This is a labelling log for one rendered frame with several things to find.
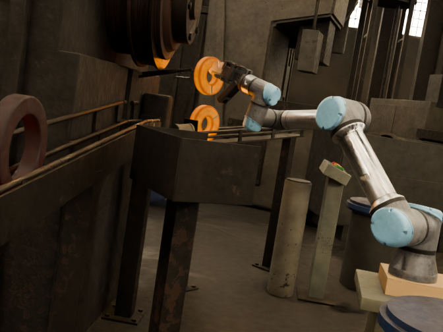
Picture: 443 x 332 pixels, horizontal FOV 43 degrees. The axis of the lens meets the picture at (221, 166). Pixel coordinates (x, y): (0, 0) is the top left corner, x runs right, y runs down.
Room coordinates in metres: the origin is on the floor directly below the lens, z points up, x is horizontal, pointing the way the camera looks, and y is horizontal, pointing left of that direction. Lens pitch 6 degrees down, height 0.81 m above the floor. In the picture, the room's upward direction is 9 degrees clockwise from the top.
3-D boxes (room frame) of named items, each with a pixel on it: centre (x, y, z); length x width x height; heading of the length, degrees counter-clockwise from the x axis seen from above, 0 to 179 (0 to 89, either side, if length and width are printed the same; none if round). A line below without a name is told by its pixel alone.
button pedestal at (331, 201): (2.49, -0.51, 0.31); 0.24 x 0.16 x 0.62; 175
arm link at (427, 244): (1.77, -0.65, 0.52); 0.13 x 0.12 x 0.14; 133
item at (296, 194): (2.47, -0.35, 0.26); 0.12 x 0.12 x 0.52
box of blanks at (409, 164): (4.21, -1.20, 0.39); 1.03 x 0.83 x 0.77; 100
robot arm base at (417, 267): (1.77, -0.66, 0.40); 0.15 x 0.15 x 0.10
